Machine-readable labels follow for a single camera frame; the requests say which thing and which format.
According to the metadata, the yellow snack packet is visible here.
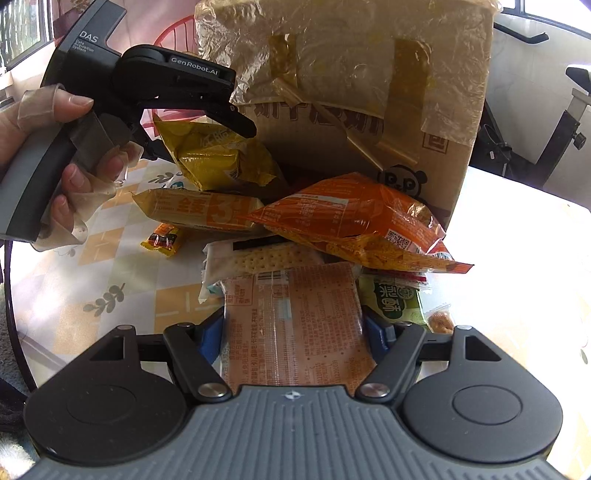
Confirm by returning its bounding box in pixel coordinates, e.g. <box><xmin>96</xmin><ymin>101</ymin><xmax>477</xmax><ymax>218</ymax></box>
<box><xmin>152</xmin><ymin>113</ymin><xmax>289</xmax><ymax>192</ymax></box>

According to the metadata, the green snack packet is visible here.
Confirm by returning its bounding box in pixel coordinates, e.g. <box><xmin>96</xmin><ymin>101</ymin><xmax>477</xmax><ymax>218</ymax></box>
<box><xmin>358</xmin><ymin>272</ymin><xmax>432</xmax><ymax>330</ymax></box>

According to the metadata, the pale orange snack packet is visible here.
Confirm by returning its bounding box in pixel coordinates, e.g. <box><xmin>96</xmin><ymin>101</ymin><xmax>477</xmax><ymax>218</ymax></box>
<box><xmin>221</xmin><ymin>262</ymin><xmax>377</xmax><ymax>398</ymax></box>

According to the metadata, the window with horizontal bars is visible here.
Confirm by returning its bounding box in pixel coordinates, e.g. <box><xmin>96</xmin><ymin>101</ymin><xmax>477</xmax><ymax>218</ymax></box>
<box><xmin>0</xmin><ymin>0</ymin><xmax>61</xmax><ymax>93</ymax></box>

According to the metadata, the dark cloth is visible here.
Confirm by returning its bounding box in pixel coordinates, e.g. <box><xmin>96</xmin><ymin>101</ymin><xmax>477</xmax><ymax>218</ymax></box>
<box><xmin>0</xmin><ymin>374</ymin><xmax>28</xmax><ymax>432</ymax></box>

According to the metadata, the window behind exercise bike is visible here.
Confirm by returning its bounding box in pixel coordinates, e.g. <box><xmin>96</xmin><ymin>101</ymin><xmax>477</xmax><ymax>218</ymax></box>
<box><xmin>513</xmin><ymin>0</ymin><xmax>591</xmax><ymax>16</ymax></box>

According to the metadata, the orange chip bag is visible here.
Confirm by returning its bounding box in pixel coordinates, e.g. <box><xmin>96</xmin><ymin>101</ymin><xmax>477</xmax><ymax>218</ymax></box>
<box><xmin>245</xmin><ymin>172</ymin><xmax>475</xmax><ymax>274</ymax></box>

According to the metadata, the printed backdrop cloth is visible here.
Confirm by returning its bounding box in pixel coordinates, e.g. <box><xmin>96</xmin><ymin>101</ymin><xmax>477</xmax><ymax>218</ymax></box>
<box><xmin>48</xmin><ymin>0</ymin><xmax>204</xmax><ymax>134</ymax></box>

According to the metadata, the small clear snack packet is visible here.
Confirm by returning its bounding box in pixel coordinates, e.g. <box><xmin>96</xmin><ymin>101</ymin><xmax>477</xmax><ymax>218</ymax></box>
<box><xmin>422</xmin><ymin>302</ymin><xmax>455</xmax><ymax>334</ymax></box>

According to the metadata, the black exercise bike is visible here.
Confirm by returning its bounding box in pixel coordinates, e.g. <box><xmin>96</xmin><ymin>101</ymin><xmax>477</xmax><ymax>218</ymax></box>
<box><xmin>468</xmin><ymin>11</ymin><xmax>591</xmax><ymax>178</ymax></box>

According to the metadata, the small orange black candy bar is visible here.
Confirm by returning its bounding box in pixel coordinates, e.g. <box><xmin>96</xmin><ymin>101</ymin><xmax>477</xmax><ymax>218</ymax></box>
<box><xmin>141</xmin><ymin>222</ymin><xmax>185</xmax><ymax>257</ymax></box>

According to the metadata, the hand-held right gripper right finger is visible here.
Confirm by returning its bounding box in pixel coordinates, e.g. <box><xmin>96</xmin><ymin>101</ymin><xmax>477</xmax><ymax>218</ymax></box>
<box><xmin>356</xmin><ymin>310</ymin><xmax>515</xmax><ymax>401</ymax></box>

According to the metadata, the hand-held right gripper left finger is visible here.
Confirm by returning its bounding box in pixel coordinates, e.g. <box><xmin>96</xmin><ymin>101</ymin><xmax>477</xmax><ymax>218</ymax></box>
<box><xmin>76</xmin><ymin>308</ymin><xmax>234</xmax><ymax>401</ymax></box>

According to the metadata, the taped cardboard box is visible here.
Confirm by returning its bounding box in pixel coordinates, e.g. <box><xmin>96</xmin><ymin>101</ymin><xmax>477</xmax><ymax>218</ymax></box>
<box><xmin>193</xmin><ymin>0</ymin><xmax>503</xmax><ymax>232</ymax></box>

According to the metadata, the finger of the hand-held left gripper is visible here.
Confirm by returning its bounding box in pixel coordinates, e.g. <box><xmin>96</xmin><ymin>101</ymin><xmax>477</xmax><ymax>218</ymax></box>
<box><xmin>134</xmin><ymin>131</ymin><xmax>176</xmax><ymax>163</ymax></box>
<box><xmin>203</xmin><ymin>99</ymin><xmax>258</xmax><ymax>139</ymax></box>

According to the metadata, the cream orange cracker packet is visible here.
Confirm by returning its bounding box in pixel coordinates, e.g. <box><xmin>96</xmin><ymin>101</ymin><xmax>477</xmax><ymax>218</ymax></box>
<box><xmin>131</xmin><ymin>188</ymin><xmax>266</xmax><ymax>236</ymax></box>

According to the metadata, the patterned tablecloth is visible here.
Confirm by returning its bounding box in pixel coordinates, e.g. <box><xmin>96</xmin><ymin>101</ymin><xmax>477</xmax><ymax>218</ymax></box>
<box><xmin>9</xmin><ymin>157</ymin><xmax>227</xmax><ymax>384</ymax></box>

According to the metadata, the person's left hand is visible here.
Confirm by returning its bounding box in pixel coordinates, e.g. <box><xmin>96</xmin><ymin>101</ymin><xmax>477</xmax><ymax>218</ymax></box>
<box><xmin>0</xmin><ymin>85</ymin><xmax>144</xmax><ymax>252</ymax></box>

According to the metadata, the clear plastic wrapper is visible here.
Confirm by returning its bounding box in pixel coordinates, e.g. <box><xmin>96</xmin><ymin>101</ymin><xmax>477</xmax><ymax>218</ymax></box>
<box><xmin>198</xmin><ymin>237</ymin><xmax>326</xmax><ymax>305</ymax></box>

